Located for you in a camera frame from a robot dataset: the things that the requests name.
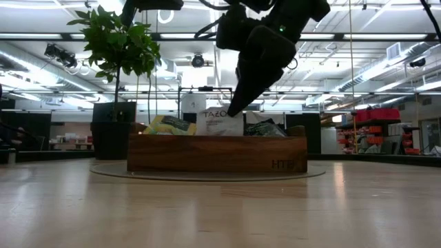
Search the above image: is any small red storage bin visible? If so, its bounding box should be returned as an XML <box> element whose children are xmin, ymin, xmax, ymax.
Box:
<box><xmin>354</xmin><ymin>108</ymin><xmax>371</xmax><ymax>123</ymax></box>

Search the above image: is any green yellow tea packet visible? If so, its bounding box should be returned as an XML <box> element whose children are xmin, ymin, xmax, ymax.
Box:
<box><xmin>142</xmin><ymin>114</ymin><xmax>197</xmax><ymax>136</ymax></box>

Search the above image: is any black overhead rig bar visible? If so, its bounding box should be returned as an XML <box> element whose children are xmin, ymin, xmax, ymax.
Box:
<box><xmin>0</xmin><ymin>32</ymin><xmax>441</xmax><ymax>42</ymax></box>

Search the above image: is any green leafy plant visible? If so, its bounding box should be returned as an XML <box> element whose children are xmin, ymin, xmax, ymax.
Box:
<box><xmin>67</xmin><ymin>5</ymin><xmax>162</xmax><ymax>121</ymax></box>

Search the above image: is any rolling parts bin rack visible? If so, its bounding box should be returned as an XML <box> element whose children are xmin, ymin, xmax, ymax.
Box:
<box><xmin>336</xmin><ymin>118</ymin><xmax>422</xmax><ymax>156</ymax></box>

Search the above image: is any large red storage bin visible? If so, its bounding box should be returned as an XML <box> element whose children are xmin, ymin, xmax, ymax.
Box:
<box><xmin>369</xmin><ymin>107</ymin><xmax>401</xmax><ymax>122</ymax></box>

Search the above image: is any round grey mat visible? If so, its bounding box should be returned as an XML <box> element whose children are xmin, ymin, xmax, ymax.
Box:
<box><xmin>89</xmin><ymin>161</ymin><xmax>327</xmax><ymax>183</ymax></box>

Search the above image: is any black tea packet green print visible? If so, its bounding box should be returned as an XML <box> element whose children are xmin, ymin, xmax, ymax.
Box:
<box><xmin>243</xmin><ymin>118</ymin><xmax>287</xmax><ymax>137</ymax></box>

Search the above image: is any black plant pot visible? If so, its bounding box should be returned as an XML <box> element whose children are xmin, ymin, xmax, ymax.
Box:
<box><xmin>90</xmin><ymin>101</ymin><xmax>137</xmax><ymax>160</ymax></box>

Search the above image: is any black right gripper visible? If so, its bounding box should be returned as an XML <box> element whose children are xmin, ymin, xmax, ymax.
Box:
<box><xmin>216</xmin><ymin>4</ymin><xmax>297</xmax><ymax>118</ymax></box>

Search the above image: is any wooden tea organizer box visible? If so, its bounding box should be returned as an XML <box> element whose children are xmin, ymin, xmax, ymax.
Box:
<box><xmin>126</xmin><ymin>123</ymin><xmax>309</xmax><ymax>173</ymax></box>

